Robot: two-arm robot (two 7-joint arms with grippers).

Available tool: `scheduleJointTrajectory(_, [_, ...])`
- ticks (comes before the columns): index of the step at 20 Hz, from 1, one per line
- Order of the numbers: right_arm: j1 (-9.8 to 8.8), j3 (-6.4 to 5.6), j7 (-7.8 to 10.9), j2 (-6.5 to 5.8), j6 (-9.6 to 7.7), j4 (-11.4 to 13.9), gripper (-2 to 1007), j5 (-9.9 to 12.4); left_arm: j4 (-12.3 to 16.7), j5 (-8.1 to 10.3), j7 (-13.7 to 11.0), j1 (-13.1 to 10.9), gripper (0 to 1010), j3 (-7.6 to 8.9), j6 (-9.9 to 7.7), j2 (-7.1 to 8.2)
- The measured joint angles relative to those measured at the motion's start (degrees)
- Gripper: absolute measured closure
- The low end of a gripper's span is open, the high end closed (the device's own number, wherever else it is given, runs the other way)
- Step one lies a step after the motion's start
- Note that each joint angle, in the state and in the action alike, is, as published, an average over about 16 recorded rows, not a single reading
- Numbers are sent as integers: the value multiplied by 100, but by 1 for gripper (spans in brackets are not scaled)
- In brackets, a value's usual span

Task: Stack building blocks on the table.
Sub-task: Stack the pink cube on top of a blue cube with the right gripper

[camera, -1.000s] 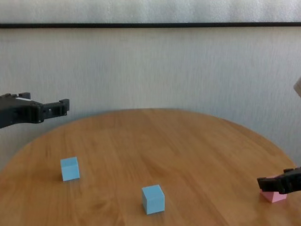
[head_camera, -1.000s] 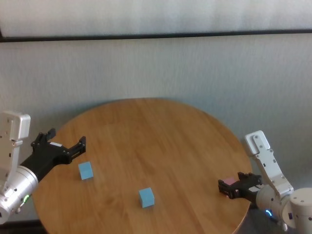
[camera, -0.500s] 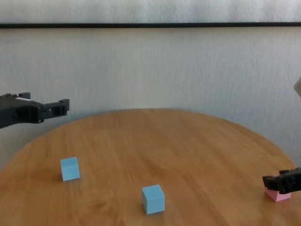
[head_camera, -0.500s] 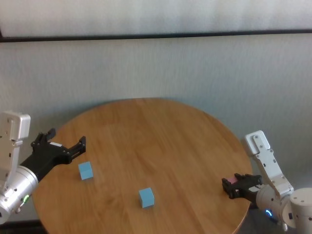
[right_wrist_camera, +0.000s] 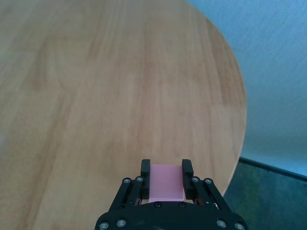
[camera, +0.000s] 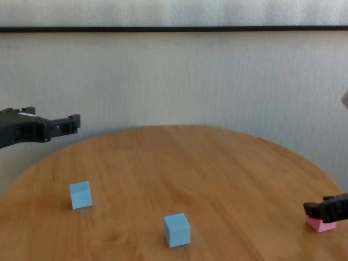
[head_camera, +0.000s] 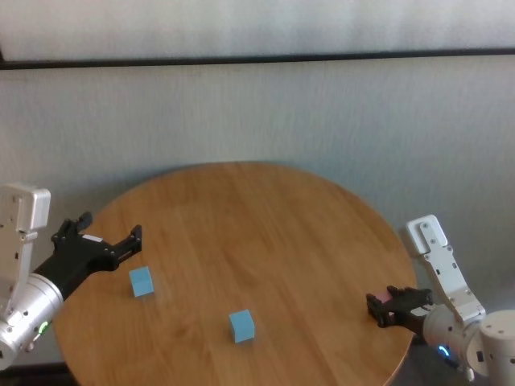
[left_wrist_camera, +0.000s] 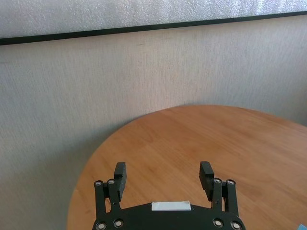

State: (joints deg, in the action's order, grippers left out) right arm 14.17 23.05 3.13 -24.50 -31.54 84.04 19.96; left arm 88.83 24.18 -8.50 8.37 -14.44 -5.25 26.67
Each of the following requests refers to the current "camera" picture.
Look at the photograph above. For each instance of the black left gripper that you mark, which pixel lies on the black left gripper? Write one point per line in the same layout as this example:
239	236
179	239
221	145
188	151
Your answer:
21	127

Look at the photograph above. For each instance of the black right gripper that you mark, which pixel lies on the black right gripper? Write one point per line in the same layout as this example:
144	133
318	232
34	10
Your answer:
340	209

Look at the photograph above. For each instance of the pink cube block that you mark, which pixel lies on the pink cube block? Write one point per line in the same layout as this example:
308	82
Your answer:
324	226

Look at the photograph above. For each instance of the light blue cube block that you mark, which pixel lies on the light blue cube block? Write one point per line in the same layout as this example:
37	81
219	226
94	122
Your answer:
81	195
176	231

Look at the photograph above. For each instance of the black horizontal wall rail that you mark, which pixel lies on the black horizontal wall rail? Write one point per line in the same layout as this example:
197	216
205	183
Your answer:
174	28

